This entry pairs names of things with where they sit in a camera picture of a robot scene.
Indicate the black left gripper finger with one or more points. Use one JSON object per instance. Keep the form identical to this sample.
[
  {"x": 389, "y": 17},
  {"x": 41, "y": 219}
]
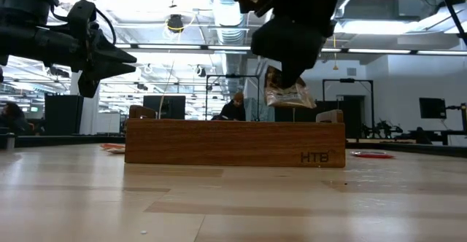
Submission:
[
  {"x": 113, "y": 52},
  {"x": 95, "y": 78}
]

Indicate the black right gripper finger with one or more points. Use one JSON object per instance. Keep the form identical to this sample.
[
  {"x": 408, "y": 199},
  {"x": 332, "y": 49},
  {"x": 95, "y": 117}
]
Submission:
[{"x": 292, "y": 45}]

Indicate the beige tea packet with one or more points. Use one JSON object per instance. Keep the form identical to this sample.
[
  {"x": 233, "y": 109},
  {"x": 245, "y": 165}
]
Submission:
[{"x": 288, "y": 98}]

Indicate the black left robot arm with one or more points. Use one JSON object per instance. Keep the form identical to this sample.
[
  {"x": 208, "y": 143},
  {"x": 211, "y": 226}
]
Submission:
[{"x": 22, "y": 45}]

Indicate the wooden compartment tea box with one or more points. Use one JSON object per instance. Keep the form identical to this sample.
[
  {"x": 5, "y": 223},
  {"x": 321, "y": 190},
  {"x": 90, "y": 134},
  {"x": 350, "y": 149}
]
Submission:
[{"x": 219, "y": 143}]

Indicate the red strawberry tea packet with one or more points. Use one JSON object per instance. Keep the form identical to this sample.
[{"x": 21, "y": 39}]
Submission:
[{"x": 372, "y": 155}]

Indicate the black cabinet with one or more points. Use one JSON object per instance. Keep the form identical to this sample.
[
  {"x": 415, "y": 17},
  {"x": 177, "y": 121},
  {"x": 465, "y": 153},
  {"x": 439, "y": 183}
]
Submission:
[{"x": 63, "y": 114}]

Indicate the ceiling light strip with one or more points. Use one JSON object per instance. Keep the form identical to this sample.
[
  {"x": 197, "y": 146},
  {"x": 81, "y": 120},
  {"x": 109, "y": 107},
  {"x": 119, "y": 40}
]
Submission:
[
  {"x": 168, "y": 46},
  {"x": 379, "y": 51}
]

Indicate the black computer monitor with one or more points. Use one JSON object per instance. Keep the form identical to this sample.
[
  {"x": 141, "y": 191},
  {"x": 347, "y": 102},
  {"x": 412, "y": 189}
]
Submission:
[{"x": 171, "y": 107}]

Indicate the person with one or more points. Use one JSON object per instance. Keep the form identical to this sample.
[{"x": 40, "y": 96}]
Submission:
[
  {"x": 233, "y": 112},
  {"x": 12, "y": 120}
]

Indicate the grey cup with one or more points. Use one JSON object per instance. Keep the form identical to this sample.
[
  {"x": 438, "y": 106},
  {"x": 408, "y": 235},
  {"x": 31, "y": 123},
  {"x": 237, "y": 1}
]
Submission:
[{"x": 10, "y": 141}]

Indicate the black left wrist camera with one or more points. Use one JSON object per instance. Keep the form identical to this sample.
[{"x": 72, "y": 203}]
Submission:
[{"x": 82, "y": 16}]

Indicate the black hanging ceiling camera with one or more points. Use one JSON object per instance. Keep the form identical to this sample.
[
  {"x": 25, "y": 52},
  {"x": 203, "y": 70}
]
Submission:
[{"x": 175, "y": 22}]

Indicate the silver ceiling duct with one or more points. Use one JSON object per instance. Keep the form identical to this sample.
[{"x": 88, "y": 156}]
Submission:
[{"x": 230, "y": 12}]

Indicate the black wall monitor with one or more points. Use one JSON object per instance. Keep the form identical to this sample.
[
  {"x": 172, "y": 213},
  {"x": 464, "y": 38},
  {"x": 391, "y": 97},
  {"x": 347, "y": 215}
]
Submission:
[{"x": 432, "y": 108}]

